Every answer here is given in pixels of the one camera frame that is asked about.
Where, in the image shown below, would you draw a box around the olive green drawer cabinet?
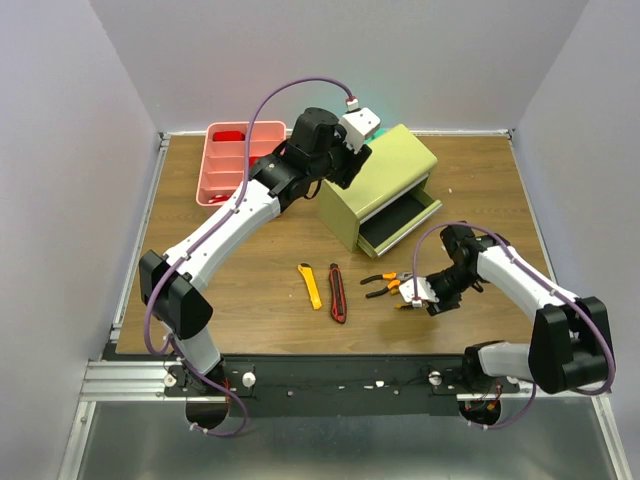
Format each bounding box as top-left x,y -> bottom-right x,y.
316,124 -> 442,258

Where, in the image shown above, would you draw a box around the pink compartment tray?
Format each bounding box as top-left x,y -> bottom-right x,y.
195,121 -> 286,210

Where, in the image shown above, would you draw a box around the green cloth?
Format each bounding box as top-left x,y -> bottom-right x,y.
365,129 -> 389,145

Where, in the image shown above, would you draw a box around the red black utility knife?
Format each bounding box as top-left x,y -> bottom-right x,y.
329,263 -> 347,324

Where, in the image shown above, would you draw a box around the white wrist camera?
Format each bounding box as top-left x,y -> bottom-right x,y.
339,97 -> 381,153
398,277 -> 439,308

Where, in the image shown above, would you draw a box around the combination pliers orange handles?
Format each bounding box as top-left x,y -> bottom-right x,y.
359,271 -> 414,300

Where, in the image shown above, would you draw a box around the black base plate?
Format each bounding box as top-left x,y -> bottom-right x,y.
164,353 -> 521,419

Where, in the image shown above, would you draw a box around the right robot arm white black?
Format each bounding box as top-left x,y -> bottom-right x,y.
412,222 -> 616,396

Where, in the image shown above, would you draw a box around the red item back compartment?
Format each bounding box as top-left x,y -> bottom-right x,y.
212,130 -> 245,142

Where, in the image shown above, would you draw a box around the red white item front compartment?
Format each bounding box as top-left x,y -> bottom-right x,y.
208,194 -> 229,205

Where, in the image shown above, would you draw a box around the aluminium rail frame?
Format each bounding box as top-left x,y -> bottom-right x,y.
57,130 -> 634,480

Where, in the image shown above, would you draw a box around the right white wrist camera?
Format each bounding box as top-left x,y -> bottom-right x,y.
398,277 -> 439,308

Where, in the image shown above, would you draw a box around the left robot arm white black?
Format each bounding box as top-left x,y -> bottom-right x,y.
139,107 -> 380,395

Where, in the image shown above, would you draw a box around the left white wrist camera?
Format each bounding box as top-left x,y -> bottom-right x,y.
339,97 -> 381,153

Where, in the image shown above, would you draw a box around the yellow utility knife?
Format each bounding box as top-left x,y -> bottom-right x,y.
297,263 -> 322,310

